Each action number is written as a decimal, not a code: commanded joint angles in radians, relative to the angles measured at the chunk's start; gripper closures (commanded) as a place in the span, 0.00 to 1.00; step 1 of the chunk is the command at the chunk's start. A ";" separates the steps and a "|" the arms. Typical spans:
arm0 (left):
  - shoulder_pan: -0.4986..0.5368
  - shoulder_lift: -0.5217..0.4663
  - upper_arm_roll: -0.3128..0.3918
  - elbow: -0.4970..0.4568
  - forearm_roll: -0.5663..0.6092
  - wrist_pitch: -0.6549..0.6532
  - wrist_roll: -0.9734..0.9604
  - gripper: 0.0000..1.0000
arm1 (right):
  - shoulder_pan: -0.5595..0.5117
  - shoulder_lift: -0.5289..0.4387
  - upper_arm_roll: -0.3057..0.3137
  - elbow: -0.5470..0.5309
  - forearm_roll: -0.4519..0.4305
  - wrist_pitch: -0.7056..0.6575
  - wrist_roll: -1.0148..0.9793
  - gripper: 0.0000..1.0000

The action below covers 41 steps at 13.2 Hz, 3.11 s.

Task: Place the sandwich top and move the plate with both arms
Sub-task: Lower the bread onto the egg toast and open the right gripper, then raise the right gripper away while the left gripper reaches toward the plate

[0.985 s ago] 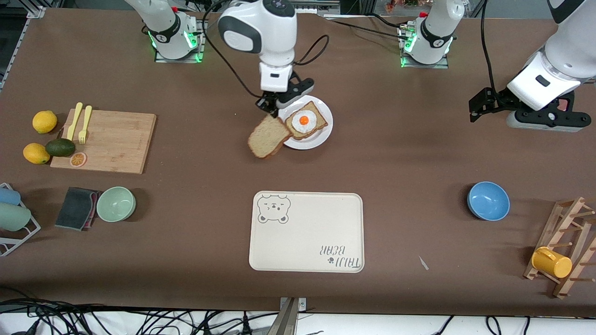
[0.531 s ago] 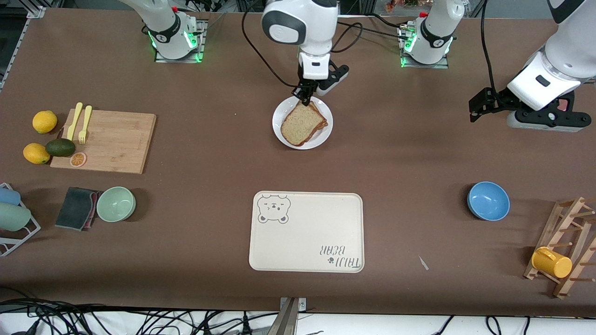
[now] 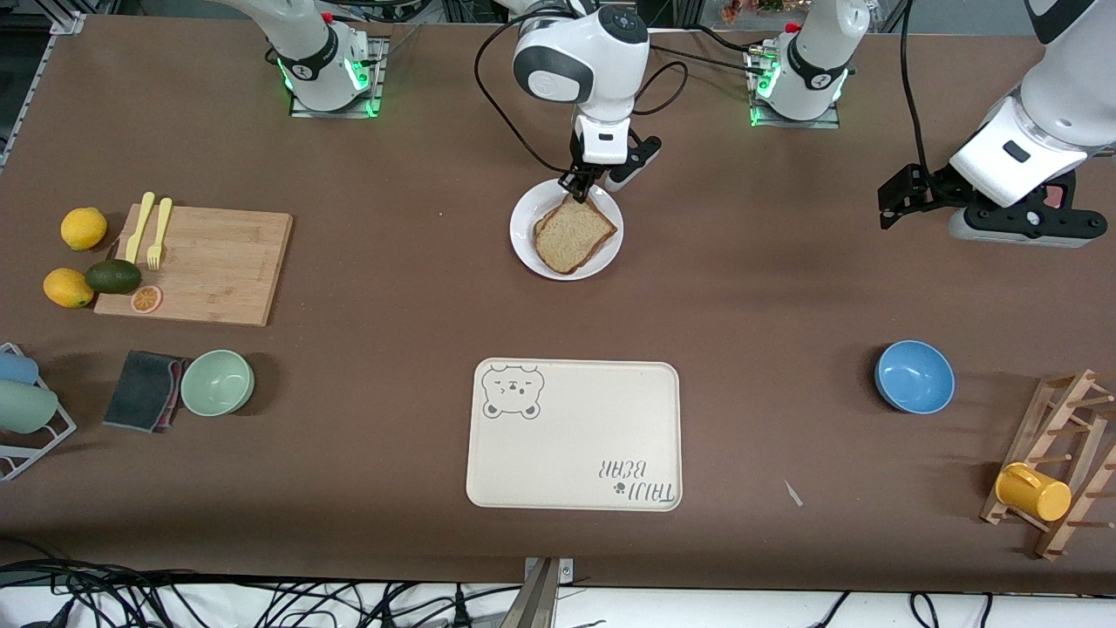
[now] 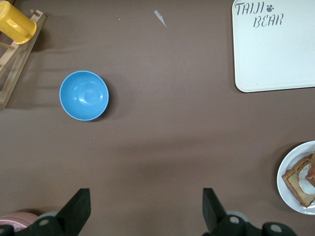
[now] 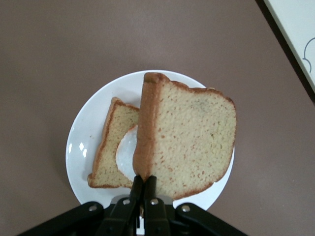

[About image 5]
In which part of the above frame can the fried egg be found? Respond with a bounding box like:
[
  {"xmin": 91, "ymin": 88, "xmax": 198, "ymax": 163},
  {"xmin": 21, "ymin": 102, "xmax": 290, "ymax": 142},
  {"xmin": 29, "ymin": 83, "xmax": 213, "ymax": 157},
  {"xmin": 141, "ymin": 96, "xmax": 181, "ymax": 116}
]
[{"xmin": 115, "ymin": 124, "xmax": 140, "ymax": 181}]

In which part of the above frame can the cream bear print tray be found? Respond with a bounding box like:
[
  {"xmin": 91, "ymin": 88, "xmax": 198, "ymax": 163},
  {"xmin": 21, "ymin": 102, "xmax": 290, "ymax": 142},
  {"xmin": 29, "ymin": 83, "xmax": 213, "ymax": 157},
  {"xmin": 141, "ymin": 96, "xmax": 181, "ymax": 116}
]
[{"xmin": 263, "ymin": 0, "xmax": 315, "ymax": 91}]

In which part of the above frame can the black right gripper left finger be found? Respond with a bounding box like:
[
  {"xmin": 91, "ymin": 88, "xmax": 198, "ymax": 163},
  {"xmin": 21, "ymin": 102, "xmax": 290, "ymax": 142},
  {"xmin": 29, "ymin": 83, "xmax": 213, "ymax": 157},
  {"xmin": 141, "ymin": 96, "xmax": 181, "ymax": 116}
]
[{"xmin": 100, "ymin": 174, "xmax": 144, "ymax": 236}]

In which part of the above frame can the brown bread slice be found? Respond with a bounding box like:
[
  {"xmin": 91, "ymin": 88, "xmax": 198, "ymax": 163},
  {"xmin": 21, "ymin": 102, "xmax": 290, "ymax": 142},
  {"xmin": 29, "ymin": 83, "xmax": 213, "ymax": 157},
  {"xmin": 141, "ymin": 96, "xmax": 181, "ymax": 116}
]
[
  {"xmin": 132, "ymin": 72, "xmax": 237, "ymax": 200},
  {"xmin": 87, "ymin": 97, "xmax": 141, "ymax": 189}
]

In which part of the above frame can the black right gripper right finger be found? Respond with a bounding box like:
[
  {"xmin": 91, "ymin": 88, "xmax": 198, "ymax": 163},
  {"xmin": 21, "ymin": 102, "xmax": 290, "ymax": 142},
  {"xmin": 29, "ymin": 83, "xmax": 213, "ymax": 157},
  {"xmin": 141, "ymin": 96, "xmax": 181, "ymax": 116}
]
[{"xmin": 144, "ymin": 176, "xmax": 173, "ymax": 236}]

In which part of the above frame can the white round plate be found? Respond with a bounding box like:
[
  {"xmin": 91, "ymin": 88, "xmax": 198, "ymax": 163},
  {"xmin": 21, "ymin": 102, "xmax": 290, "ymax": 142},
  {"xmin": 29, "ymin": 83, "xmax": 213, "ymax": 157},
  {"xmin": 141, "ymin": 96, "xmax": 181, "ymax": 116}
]
[{"xmin": 65, "ymin": 70, "xmax": 236, "ymax": 212}]

